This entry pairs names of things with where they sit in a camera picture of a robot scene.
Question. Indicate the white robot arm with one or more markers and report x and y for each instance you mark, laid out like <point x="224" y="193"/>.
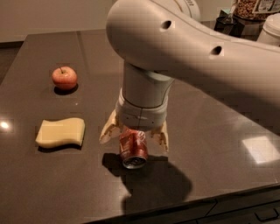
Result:
<point x="159" y="43"/>

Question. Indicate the yellow sponge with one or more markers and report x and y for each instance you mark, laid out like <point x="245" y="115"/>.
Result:
<point x="54" y="134"/>

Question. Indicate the red apple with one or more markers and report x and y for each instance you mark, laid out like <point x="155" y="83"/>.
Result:
<point x="64" y="78"/>

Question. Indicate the drawer handle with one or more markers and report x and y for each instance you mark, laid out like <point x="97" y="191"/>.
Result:
<point x="266" y="215"/>

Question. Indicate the jar of nuts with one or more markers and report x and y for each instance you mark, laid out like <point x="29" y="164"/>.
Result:
<point x="257" y="10"/>

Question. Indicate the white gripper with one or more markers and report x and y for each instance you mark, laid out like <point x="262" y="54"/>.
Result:
<point x="142" y="115"/>

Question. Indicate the red coke can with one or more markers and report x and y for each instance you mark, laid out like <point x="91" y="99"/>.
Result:
<point x="133" y="149"/>

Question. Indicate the black container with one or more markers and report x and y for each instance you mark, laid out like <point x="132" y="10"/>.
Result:
<point x="231" y="27"/>

